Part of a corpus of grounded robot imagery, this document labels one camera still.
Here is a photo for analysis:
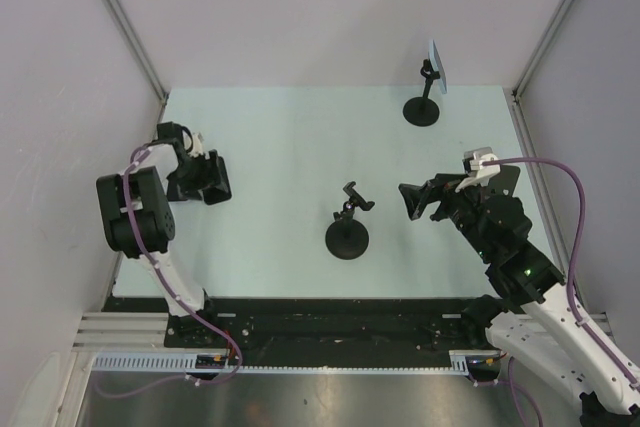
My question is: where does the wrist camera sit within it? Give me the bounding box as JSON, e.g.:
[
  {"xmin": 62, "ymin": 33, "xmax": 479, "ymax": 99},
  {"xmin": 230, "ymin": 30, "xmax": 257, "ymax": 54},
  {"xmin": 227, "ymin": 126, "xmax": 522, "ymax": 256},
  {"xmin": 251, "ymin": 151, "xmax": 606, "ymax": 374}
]
[
  {"xmin": 455, "ymin": 147, "xmax": 501, "ymax": 192},
  {"xmin": 188, "ymin": 132, "xmax": 205, "ymax": 158}
]

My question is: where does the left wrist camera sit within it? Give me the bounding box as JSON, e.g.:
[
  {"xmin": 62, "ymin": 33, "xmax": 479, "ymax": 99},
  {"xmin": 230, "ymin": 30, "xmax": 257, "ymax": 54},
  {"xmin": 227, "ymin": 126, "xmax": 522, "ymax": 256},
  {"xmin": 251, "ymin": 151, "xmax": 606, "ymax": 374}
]
[{"xmin": 188, "ymin": 132, "xmax": 205, "ymax": 158}]

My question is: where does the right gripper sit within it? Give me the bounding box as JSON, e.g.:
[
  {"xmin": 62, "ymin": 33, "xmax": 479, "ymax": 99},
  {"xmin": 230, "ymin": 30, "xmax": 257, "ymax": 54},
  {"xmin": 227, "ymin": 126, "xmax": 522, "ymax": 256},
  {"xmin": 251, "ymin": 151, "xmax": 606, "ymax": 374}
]
[{"xmin": 398, "ymin": 172, "xmax": 494, "ymax": 260}]

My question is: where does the white cable duct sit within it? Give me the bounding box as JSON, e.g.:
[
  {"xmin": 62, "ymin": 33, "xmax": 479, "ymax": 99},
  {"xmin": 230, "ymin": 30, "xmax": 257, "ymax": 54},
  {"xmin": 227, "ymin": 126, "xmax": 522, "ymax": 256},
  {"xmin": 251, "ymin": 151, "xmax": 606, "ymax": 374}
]
[{"xmin": 92, "ymin": 351, "xmax": 500, "ymax": 376}]

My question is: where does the light blue phone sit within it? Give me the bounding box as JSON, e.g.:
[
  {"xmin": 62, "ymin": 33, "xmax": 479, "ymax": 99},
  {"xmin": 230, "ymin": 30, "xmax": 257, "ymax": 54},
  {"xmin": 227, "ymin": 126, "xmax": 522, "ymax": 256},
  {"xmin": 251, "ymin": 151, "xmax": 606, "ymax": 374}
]
[{"xmin": 429, "ymin": 39, "xmax": 448, "ymax": 95}]

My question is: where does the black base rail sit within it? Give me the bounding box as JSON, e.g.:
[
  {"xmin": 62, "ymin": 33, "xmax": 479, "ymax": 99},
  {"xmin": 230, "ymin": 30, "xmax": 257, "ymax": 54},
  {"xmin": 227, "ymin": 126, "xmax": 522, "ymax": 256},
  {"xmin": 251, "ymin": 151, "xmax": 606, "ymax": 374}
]
[{"xmin": 102, "ymin": 296, "xmax": 531, "ymax": 366}]

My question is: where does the black stand with blue phone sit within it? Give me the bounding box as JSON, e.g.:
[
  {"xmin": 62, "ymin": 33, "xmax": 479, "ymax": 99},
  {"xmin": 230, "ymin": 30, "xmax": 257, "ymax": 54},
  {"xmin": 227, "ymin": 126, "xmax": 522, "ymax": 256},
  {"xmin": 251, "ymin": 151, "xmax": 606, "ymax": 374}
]
[{"xmin": 402, "ymin": 59, "xmax": 441, "ymax": 127}]

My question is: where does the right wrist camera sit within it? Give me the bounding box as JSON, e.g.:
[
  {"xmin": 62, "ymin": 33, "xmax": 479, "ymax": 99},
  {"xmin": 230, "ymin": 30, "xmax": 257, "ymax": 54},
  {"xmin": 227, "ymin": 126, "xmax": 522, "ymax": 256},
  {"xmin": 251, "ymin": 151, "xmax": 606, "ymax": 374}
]
[{"xmin": 455, "ymin": 147, "xmax": 501, "ymax": 192}]

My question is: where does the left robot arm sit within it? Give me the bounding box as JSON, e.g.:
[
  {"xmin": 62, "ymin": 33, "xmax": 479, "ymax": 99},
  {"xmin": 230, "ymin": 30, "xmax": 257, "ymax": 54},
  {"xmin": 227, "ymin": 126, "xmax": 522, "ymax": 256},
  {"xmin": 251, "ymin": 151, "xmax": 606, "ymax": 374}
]
[{"xmin": 96, "ymin": 122, "xmax": 232, "ymax": 347}]

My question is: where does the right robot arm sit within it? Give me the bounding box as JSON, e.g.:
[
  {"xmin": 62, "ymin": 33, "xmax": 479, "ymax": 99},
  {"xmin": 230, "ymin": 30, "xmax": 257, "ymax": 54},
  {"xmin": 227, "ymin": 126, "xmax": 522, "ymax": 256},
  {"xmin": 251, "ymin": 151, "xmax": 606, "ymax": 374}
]
[{"xmin": 398, "ymin": 174, "xmax": 639, "ymax": 426}]

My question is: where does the black phone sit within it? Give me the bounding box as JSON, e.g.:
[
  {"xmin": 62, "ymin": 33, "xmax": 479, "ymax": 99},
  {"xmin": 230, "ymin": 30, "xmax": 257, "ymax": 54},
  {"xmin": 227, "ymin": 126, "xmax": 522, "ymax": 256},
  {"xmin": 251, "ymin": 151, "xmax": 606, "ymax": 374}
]
[{"xmin": 203, "ymin": 150, "xmax": 232, "ymax": 205}]

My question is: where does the wooden base phone stand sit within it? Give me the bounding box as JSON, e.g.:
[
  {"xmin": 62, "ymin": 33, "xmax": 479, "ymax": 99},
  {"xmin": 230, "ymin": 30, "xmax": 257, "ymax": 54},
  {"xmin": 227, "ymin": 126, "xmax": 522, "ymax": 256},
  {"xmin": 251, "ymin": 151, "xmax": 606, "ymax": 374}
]
[{"xmin": 484, "ymin": 165, "xmax": 521, "ymax": 197}]

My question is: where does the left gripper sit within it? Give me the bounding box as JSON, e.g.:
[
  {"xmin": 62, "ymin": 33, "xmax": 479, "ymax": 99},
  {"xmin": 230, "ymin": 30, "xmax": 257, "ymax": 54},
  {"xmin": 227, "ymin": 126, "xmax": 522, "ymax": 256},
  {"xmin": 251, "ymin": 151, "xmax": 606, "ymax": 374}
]
[{"xmin": 171, "ymin": 150, "xmax": 227, "ymax": 201}]

